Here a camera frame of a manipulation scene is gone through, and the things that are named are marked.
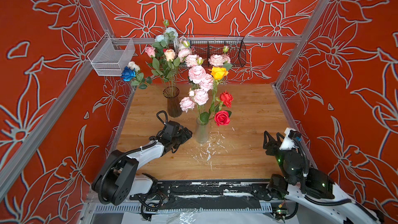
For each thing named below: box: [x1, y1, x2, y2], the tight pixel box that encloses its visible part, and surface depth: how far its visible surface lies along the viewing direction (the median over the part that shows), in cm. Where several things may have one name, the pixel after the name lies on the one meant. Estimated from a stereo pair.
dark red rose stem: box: [215, 90, 234, 114], surface depth 70 cm
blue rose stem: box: [120, 66, 160, 93], surface depth 70 cm
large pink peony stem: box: [179, 88, 209, 119], surface depth 67 cm
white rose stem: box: [127, 61, 159, 91], surface depth 73 cm
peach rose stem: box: [164, 48, 180, 96], surface depth 74 cm
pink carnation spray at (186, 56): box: [178, 40, 204, 68], surface depth 68 cm
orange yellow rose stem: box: [207, 66, 229, 114], surface depth 63 cm
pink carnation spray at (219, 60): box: [208, 45, 231, 67], surface depth 70 cm
